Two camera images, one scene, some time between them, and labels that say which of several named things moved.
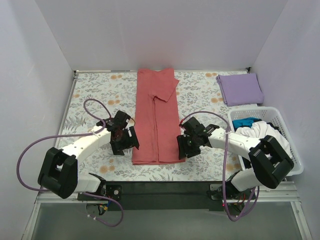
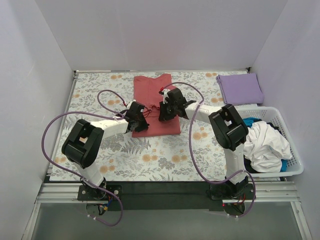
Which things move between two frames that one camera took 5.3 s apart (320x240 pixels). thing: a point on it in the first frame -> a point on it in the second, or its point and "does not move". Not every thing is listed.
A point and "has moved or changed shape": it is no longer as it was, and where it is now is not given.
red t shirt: [157, 126] has moved or changed shape
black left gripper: [127, 141] -> [141, 124]
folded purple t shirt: [239, 89] does not move
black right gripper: [188, 146] -> [164, 115]
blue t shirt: [247, 122] does not move
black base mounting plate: [160, 195] does not move
